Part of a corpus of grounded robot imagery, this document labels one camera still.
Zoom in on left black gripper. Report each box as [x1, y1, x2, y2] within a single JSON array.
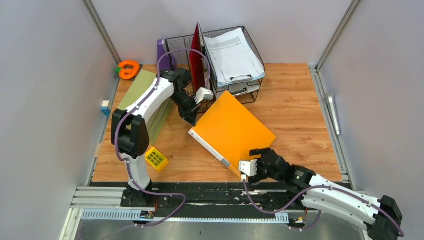
[[170, 91, 204, 128]]

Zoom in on orange folder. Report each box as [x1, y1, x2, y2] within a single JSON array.
[[189, 91, 276, 179]]

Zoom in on white clipboard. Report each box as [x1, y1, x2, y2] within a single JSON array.
[[228, 82, 260, 97]]

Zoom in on red folder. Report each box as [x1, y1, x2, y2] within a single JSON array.
[[188, 23, 206, 92]]

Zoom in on green drawer cabinet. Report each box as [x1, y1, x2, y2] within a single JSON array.
[[117, 69, 175, 147]]

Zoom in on black wire mesh basket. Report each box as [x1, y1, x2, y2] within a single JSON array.
[[165, 26, 265, 114]]

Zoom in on papers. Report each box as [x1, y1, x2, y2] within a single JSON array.
[[204, 29, 265, 85]]

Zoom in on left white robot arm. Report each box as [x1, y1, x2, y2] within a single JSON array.
[[111, 68, 214, 207]]

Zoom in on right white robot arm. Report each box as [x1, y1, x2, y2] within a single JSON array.
[[238, 148, 405, 240]]

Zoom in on yellow grid box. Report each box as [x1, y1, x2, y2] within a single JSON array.
[[144, 146, 169, 172]]

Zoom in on purple tape dispenser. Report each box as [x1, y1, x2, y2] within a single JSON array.
[[156, 39, 177, 71]]

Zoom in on orange tape roll holder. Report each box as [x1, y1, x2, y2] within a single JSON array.
[[114, 59, 142, 80]]

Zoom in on blue white toy brick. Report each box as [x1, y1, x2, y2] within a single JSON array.
[[100, 100, 112, 117]]

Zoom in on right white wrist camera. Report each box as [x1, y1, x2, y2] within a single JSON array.
[[238, 159, 258, 177]]

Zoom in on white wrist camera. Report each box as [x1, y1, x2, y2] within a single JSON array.
[[194, 87, 214, 104], [238, 159, 258, 177]]

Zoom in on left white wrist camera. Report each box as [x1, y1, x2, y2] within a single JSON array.
[[194, 87, 214, 104]]

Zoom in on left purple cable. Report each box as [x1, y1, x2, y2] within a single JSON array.
[[113, 48, 213, 229]]

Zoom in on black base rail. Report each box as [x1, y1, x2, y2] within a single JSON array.
[[112, 181, 354, 221]]

